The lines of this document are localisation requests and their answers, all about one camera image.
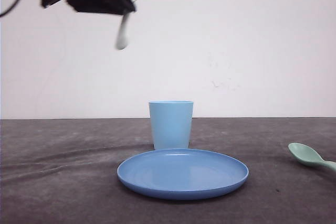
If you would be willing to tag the white plastic fork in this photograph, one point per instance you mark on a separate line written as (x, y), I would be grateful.
(122, 40)

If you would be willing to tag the light blue plastic cup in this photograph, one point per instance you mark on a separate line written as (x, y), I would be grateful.
(171, 123)

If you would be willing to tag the mint green plastic spoon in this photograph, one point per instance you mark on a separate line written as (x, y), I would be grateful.
(308, 156)

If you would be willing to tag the blue plastic plate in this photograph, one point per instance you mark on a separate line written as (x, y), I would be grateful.
(182, 174)

